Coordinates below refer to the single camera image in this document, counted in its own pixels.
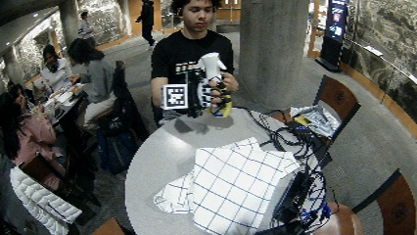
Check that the white cube of black markers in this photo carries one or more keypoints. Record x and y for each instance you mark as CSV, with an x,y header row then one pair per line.
x,y
175,96

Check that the wooden chair with black frame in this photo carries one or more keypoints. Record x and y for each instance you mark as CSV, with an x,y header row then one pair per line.
x,y
339,98
391,205

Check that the black hub box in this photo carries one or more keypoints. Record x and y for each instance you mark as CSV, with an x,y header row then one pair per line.
x,y
300,130

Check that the slim concrete pillar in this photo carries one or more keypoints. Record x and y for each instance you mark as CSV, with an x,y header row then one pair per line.
x,y
70,19

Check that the round concrete pillar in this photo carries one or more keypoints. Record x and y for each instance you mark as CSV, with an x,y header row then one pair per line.
x,y
273,49

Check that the person in black t-shirt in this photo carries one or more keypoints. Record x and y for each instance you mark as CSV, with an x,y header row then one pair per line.
x,y
177,52

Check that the metal wall handrail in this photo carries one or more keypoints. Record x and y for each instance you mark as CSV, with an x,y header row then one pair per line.
x,y
387,60

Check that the white and yellow spray bottle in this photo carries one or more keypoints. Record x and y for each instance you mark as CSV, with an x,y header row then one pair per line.
x,y
212,67

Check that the black jacket on chair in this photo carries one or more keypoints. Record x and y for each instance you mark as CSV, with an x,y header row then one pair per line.
x,y
124,124

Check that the brown wooden chair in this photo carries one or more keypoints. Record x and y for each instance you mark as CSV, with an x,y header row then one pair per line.
x,y
42,173

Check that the white blue-checked cloth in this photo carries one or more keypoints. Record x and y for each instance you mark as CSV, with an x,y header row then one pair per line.
x,y
236,186

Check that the black display kiosk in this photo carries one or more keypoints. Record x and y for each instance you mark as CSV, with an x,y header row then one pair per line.
x,y
335,32

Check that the black electronics box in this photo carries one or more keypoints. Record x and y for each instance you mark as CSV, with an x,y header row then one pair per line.
x,y
292,199

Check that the small yellow packet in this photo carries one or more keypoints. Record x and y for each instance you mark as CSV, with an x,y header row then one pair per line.
x,y
303,120

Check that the cluttered side table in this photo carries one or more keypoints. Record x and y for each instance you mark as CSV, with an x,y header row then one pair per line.
x,y
63,98

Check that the printed white plastic bag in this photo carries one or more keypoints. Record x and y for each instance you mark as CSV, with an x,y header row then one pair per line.
x,y
324,121

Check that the white quilted jacket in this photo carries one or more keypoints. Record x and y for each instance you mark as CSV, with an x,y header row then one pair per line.
x,y
42,204

